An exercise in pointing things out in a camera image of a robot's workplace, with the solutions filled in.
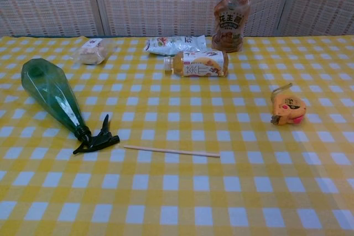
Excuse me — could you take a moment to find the green spray bottle black trigger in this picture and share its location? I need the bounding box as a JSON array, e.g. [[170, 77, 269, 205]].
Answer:
[[21, 57, 121, 155]]

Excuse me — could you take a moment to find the yellow tea drink bottle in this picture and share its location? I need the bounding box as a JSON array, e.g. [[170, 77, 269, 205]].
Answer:
[[164, 50, 230, 78]]

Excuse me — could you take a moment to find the thin wooden stick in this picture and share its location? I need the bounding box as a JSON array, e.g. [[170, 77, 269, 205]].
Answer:
[[123, 145, 221, 158]]

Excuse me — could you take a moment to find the white green snack bag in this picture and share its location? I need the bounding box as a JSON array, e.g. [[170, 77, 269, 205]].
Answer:
[[143, 35, 207, 56]]

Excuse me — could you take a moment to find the yellow white checkered tablecloth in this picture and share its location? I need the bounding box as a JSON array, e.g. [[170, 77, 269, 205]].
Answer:
[[0, 35, 354, 236]]

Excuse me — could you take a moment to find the brown peanut butter spout pouch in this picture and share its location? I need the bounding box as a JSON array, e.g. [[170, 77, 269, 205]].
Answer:
[[212, 0, 252, 53]]

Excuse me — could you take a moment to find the clear bag of beige snacks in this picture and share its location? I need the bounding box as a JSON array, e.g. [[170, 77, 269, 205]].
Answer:
[[74, 38, 114, 66]]

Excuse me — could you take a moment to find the orange tape measure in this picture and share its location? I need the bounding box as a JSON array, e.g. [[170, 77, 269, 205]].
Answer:
[[270, 82, 308, 126]]

